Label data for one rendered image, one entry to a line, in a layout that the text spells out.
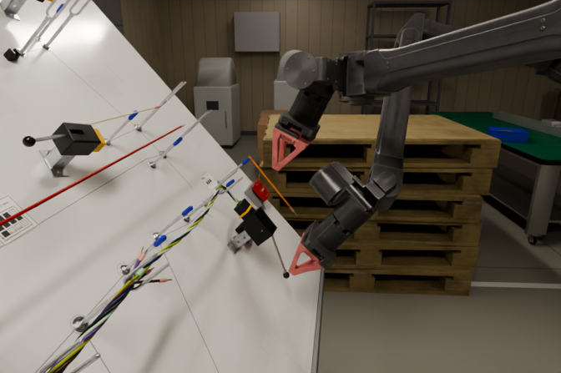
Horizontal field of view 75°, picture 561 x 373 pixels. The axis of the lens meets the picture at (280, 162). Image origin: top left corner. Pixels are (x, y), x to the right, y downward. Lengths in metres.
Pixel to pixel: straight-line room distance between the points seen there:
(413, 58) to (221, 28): 6.38
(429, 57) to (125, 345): 0.51
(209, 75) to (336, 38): 2.31
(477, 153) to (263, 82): 4.94
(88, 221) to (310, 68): 0.39
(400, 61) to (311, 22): 6.20
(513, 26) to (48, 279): 0.56
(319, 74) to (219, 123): 5.29
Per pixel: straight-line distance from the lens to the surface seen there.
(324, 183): 0.70
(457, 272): 2.59
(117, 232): 0.59
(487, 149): 2.36
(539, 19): 0.44
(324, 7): 6.76
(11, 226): 0.52
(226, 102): 5.75
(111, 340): 0.51
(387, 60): 0.57
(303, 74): 0.58
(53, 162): 0.60
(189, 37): 6.97
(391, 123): 0.80
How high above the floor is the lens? 1.44
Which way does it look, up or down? 16 degrees down
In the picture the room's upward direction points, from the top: straight up
